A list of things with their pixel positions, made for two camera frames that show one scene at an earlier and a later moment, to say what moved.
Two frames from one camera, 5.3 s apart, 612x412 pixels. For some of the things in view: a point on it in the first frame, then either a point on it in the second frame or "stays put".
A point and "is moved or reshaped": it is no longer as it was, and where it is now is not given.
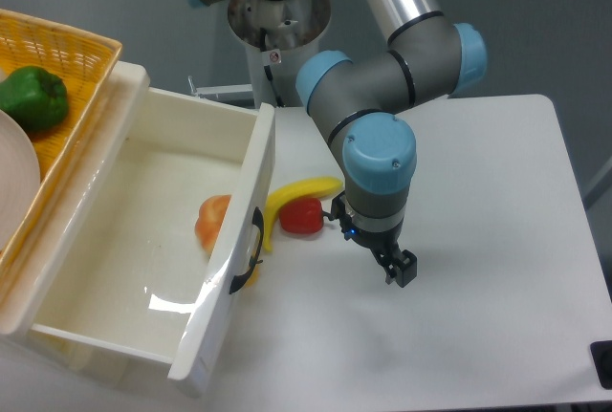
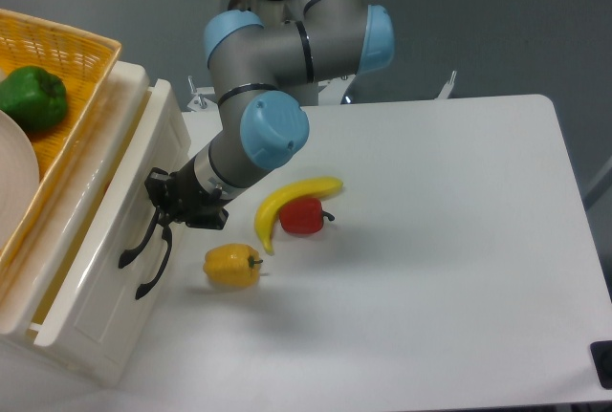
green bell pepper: x=33 y=97 stays put
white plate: x=20 y=179 stays put
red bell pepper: x=302 y=215 stays put
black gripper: x=378 y=242 → x=178 y=197
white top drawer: x=161 y=244 is moved or reshaped
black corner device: x=601 y=356 stays put
